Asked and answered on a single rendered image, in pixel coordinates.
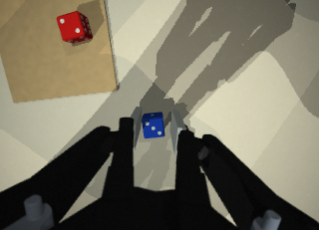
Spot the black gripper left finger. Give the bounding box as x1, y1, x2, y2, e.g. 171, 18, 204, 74
0, 107, 143, 230

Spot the tan square mat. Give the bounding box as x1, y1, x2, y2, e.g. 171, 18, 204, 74
0, 0, 118, 103

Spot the red die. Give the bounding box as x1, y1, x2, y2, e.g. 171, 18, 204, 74
57, 11, 93, 44

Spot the blue die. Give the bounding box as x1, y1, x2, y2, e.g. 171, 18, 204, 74
142, 112, 164, 138

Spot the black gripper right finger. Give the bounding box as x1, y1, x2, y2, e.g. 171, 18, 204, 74
169, 110, 319, 230

